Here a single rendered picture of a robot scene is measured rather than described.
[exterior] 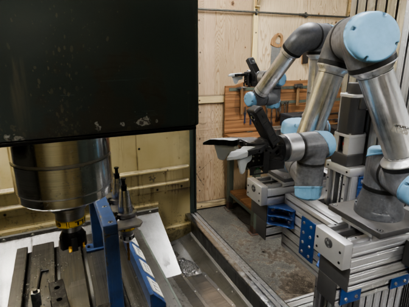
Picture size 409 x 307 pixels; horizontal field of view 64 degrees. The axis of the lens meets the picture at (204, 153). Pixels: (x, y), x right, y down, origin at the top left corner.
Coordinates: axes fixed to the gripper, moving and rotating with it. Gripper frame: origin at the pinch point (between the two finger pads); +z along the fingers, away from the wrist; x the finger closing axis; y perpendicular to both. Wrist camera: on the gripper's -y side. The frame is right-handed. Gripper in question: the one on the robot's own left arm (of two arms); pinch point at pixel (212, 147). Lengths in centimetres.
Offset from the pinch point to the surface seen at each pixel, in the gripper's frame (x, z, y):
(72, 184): -19.6, 31.5, -2.2
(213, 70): 251, -105, -9
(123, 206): 17.8, 20.2, 20.1
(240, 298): 33, -27, 77
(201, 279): 47, -15, 75
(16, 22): -24.4, 35.3, -24.8
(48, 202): -19.2, 35.2, 0.5
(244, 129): 243, -139, 54
